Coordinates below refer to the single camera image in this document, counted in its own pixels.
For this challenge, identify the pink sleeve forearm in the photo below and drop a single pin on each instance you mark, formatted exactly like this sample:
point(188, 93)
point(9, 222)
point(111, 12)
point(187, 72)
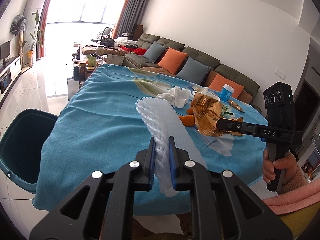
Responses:
point(296, 195)

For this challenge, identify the red cloth on sofa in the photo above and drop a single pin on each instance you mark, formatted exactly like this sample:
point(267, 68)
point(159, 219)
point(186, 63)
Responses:
point(133, 49)

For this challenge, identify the white tv cabinet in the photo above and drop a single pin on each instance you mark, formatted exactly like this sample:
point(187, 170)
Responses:
point(9, 75)

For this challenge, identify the orange peel small piece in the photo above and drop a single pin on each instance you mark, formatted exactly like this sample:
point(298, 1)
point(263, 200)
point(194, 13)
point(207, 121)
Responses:
point(190, 111)

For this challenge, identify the red curtain left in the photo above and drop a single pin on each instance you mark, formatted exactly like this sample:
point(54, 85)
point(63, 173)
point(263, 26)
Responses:
point(41, 30)

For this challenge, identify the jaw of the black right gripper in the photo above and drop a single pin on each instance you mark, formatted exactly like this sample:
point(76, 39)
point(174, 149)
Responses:
point(235, 126)

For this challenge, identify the teal trash bin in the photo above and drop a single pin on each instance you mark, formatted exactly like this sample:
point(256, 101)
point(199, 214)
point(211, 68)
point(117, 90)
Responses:
point(21, 147)

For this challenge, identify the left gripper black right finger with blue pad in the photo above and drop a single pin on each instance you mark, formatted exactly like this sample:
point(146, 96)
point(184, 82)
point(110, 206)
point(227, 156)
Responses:
point(222, 206)

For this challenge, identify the gold foil wrapper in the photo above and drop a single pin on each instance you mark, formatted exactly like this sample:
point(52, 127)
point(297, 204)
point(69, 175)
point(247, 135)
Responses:
point(207, 112)

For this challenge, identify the small gold wrapper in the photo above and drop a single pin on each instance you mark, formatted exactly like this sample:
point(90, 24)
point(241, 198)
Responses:
point(235, 105)

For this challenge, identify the white standing air conditioner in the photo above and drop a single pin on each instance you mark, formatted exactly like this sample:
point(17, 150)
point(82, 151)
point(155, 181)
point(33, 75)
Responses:
point(33, 4)

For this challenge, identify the white crumpled tissue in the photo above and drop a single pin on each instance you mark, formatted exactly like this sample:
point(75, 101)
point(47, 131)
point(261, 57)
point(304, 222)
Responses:
point(176, 96)

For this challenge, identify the grey-blue cushion far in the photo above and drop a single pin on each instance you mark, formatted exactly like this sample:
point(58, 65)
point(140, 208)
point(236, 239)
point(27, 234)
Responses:
point(154, 52)

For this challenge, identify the potted green plant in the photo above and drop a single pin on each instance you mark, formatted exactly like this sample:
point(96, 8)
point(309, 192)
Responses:
point(30, 36)

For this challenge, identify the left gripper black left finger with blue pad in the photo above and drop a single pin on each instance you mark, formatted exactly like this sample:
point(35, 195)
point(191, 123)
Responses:
point(101, 207)

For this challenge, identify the white foam net sleeve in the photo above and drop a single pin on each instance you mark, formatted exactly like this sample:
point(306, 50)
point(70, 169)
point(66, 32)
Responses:
point(162, 122)

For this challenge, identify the grey-blue cushion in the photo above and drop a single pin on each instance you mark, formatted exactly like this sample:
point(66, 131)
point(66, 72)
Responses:
point(193, 71)
point(154, 52)

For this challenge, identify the green plastic wrapper scrap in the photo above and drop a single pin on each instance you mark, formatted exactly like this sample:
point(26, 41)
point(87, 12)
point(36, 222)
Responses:
point(226, 112)

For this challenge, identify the black monitor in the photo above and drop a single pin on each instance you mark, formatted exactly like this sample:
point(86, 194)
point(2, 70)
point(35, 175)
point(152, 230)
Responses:
point(5, 50)

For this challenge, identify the orange peel large piece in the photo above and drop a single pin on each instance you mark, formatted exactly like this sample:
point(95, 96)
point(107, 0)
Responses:
point(188, 120)

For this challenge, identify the blue tablecloth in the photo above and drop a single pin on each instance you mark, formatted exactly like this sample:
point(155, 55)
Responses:
point(100, 129)

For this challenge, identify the dark green sectional sofa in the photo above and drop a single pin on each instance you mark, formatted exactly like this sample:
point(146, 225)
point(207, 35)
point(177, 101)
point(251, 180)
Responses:
point(140, 62)

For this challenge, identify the blue white cup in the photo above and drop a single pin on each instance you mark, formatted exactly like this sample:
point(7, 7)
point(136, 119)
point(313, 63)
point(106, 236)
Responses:
point(226, 92)

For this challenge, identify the person's right hand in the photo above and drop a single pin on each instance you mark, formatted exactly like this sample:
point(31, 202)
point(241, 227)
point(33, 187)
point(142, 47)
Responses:
point(287, 163)

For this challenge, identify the cluttered coffee table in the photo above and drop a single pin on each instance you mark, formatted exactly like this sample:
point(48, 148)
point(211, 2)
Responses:
point(85, 60)

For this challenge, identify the grey-blue cushion near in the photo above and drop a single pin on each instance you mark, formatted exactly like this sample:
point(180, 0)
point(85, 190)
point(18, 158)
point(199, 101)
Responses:
point(193, 71)

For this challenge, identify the grey orange curtain right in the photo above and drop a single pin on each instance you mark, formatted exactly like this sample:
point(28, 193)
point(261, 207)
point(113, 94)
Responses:
point(131, 14)

